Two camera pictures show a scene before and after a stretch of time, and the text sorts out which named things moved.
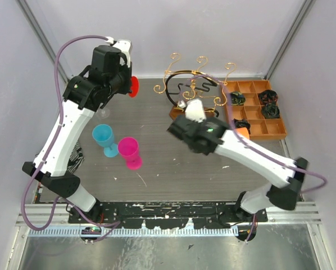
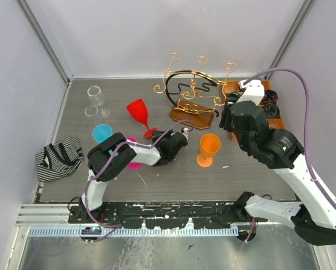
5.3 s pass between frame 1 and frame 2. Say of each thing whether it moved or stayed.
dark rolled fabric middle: stayed
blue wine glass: stayed
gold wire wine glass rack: stayed
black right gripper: moved
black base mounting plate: stayed
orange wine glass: moved
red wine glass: moved
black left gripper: moved
